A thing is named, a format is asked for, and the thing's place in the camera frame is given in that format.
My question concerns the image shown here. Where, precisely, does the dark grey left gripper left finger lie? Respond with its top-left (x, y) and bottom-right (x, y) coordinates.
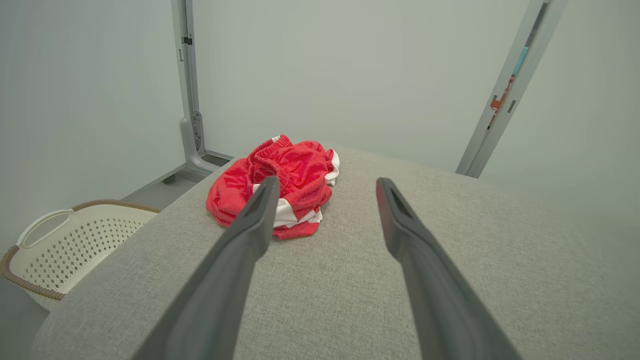
top-left (131, 175), bottom-right (282, 360)

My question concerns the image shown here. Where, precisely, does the red shorts white trim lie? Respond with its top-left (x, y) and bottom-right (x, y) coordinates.
top-left (205, 134), bottom-right (341, 241)

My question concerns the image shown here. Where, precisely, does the white perforated laundry basket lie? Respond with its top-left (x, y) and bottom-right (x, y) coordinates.
top-left (0, 199), bottom-right (162, 314)

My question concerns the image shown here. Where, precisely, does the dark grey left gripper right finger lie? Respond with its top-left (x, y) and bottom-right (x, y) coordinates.
top-left (375, 177), bottom-right (524, 360)

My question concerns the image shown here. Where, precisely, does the grey partition post with foot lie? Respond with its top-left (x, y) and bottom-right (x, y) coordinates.
top-left (122, 0), bottom-right (237, 201)

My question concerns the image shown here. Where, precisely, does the grey double partition post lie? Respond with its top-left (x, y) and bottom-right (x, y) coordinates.
top-left (454, 0), bottom-right (571, 179)

